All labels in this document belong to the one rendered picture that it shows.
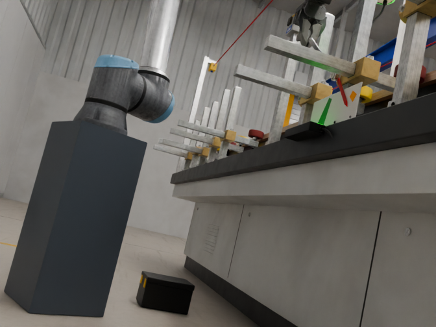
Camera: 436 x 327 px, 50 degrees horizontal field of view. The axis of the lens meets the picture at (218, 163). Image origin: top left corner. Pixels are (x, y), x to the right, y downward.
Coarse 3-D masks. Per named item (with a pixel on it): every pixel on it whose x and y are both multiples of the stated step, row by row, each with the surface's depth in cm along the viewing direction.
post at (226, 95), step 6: (228, 90) 273; (222, 96) 275; (228, 96) 273; (222, 102) 271; (222, 108) 271; (222, 114) 271; (222, 120) 271; (216, 126) 269; (222, 126) 270; (210, 150) 268; (216, 150) 268; (210, 156) 267
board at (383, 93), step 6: (432, 72) 123; (426, 78) 125; (432, 78) 122; (420, 84) 127; (426, 84) 126; (384, 90) 143; (372, 96) 149; (378, 96) 146; (384, 96) 142; (390, 96) 141; (372, 102) 149; (378, 102) 148; (288, 126) 215; (294, 126) 208; (282, 132) 220; (264, 138) 244
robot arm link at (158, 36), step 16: (160, 0) 181; (176, 0) 184; (160, 16) 179; (176, 16) 186; (160, 32) 178; (144, 48) 179; (160, 48) 178; (144, 64) 176; (160, 64) 177; (160, 80) 175; (160, 96) 174; (128, 112) 171; (144, 112) 173; (160, 112) 177
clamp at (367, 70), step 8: (360, 64) 118; (368, 64) 117; (376, 64) 117; (360, 72) 117; (368, 72) 117; (376, 72) 117; (344, 80) 124; (352, 80) 121; (360, 80) 120; (368, 80) 119; (376, 80) 117
